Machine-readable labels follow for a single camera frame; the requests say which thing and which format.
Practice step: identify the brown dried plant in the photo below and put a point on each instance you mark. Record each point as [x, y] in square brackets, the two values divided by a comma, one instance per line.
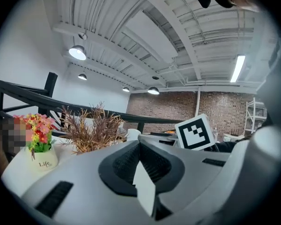
[93, 130]

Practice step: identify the black metal railing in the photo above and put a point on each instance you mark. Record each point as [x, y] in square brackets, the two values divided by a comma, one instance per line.
[37, 97]

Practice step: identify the white metal shelf rack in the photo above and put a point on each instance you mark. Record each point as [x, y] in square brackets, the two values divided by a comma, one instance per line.
[254, 116]

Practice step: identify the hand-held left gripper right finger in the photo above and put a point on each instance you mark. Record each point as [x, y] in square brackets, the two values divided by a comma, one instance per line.
[192, 170]

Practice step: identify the round ceiling spotlight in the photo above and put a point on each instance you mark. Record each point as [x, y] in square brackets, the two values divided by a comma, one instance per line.
[82, 35]

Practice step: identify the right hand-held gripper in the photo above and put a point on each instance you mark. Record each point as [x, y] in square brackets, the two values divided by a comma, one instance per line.
[194, 132]

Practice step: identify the white wall pipe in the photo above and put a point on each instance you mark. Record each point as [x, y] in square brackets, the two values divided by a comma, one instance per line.
[197, 102]

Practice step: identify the white pot of colourful flowers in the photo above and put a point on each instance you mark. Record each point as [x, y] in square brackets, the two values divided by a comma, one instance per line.
[42, 149]

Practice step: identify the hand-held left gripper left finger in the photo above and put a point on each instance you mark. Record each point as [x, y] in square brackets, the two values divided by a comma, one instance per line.
[84, 172]

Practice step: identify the large grey pendant lamp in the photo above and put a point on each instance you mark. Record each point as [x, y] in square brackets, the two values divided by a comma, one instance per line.
[77, 52]

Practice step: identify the person's grey clothing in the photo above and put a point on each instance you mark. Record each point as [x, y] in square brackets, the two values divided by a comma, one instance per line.
[271, 78]

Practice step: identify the fluorescent tube ceiling light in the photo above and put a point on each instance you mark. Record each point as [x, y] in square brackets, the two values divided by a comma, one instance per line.
[237, 68]

